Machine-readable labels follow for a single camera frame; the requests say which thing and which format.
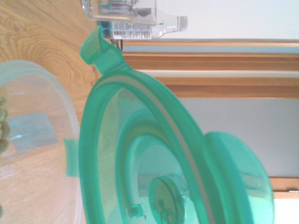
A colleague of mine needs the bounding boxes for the clear drinking glass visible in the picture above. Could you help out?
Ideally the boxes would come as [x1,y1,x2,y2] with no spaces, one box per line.
[81,0,158,27]

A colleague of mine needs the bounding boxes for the green round container lid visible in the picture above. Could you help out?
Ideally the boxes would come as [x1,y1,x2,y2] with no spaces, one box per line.
[63,25,275,224]

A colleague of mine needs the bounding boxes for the wooden door frame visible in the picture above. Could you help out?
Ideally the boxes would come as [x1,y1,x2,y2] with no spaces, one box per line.
[121,38,299,199]

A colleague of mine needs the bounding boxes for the clear plastic water bottle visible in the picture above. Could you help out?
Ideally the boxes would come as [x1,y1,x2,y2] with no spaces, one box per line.
[100,14,189,41]

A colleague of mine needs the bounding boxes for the clear plastic food bowl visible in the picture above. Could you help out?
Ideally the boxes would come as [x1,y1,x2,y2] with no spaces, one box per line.
[0,59,83,224]

